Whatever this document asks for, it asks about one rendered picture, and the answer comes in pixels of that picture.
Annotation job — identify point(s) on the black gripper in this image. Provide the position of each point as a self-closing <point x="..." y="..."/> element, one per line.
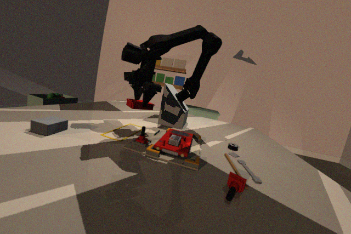
<point x="148" y="88"/>

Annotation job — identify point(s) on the thin brown rod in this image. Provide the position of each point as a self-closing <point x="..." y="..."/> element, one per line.
<point x="235" y="170"/>

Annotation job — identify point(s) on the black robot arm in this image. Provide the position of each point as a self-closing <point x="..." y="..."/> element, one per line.
<point x="161" y="44"/>

